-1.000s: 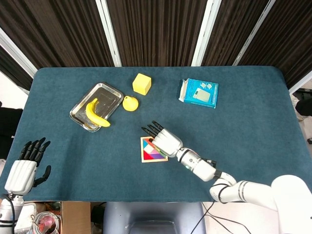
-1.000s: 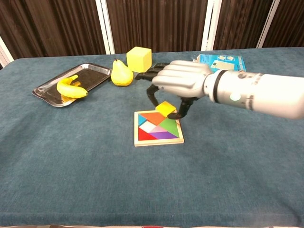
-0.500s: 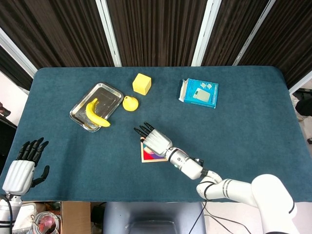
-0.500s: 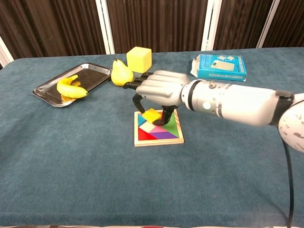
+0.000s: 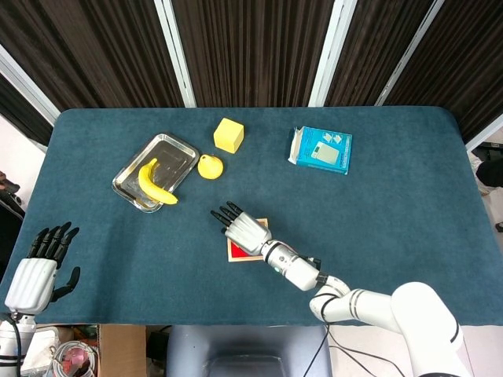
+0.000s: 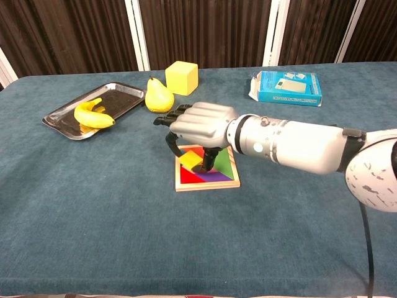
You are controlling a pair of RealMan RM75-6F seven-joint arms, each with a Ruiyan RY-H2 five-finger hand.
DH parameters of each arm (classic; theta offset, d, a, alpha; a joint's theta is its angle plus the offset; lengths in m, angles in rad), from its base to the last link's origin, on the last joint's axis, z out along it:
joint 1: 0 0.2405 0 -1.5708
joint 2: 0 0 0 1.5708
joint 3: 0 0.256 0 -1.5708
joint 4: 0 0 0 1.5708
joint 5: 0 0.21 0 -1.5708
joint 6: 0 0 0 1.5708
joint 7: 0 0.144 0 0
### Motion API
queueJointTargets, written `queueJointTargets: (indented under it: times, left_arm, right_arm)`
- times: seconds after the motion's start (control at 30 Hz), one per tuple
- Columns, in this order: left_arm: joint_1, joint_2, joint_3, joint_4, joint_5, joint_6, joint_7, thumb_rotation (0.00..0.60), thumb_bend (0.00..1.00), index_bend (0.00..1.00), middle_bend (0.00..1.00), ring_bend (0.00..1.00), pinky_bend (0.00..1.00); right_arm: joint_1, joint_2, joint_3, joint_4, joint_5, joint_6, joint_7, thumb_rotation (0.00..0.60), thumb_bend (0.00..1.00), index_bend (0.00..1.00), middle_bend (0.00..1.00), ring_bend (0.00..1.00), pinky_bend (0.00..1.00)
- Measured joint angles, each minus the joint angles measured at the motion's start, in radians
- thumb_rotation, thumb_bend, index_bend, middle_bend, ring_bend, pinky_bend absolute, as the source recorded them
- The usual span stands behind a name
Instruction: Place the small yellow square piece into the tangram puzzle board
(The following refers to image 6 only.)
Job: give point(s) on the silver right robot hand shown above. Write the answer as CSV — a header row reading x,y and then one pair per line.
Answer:
x,y
198,122

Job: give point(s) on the red wooden puzzle piece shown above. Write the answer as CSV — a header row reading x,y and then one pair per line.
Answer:
x,y
199,151

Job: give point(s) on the purple wooden parallelogram piece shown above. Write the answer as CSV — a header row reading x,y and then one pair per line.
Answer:
x,y
215,177

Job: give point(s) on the red wooden triangle piece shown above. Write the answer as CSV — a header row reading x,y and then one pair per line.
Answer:
x,y
187,177

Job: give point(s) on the small yellow square tile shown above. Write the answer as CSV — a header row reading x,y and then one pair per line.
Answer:
x,y
190,159

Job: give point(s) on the white aluminium extrusion post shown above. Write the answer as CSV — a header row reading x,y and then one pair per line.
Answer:
x,y
6,69
349,31
274,31
137,34

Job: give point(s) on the yellow foam cube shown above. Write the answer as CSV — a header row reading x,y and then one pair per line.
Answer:
x,y
180,78

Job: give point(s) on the yellow banana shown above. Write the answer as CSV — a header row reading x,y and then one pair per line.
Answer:
x,y
91,117

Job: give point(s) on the yellow pear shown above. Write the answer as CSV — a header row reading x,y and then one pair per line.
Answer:
x,y
158,98

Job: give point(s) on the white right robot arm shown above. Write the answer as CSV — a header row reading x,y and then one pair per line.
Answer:
x,y
294,142

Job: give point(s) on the wooden tangram puzzle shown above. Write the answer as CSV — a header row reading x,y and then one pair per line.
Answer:
x,y
236,178

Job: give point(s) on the green wooden triangle piece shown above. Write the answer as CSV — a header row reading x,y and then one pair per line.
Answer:
x,y
224,164

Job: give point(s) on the teal table cloth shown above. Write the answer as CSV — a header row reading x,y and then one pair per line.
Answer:
x,y
124,223

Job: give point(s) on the blue cardboard box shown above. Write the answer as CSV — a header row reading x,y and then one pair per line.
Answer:
x,y
288,88

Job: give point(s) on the silver metal tray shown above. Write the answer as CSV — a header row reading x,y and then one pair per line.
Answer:
x,y
119,97

